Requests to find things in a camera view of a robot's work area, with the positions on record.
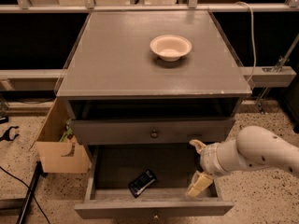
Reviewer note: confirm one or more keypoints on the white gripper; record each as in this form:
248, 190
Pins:
207, 160

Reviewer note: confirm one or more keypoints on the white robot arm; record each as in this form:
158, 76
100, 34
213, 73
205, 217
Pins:
254, 148

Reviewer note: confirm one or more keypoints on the closed grey top drawer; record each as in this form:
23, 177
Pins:
137, 131

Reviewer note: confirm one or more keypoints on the round drawer knob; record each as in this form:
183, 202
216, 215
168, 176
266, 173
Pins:
154, 134

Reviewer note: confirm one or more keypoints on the open grey middle drawer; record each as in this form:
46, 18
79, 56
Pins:
114, 167

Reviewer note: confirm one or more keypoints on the grey wooden drawer cabinet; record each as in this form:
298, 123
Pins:
113, 73

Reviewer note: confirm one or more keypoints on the white paper bowl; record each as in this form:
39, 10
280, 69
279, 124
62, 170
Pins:
170, 48

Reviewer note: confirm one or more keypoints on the green item in box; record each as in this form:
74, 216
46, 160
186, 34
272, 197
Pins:
67, 131

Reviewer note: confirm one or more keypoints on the cardboard box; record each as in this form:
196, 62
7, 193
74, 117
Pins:
55, 156

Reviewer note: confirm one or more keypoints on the black metal floor bar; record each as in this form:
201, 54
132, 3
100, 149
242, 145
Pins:
30, 194

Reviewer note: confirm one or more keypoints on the black clamp tool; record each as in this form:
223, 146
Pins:
10, 134

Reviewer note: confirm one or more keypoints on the aluminium frame rail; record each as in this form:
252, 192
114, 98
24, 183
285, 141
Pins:
137, 7

